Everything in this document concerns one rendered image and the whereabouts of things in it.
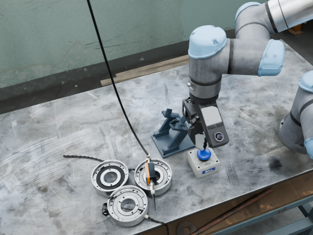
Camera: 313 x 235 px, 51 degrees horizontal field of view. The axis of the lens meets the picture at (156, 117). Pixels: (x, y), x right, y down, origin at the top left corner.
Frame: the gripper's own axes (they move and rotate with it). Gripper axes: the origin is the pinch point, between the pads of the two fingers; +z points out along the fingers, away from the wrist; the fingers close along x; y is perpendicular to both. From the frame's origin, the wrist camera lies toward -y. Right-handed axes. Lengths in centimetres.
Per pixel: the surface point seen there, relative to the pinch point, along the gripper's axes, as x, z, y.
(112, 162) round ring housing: 24.9, 4.9, 9.0
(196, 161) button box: 2.5, 3.6, -0.6
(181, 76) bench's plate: -10.4, 8.1, 40.9
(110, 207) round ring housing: 28.8, 5.2, -4.9
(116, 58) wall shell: -5, 77, 161
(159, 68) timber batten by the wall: -35, 86, 147
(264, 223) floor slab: -42, 88, 7
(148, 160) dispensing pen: 15.1, 2.6, 4.1
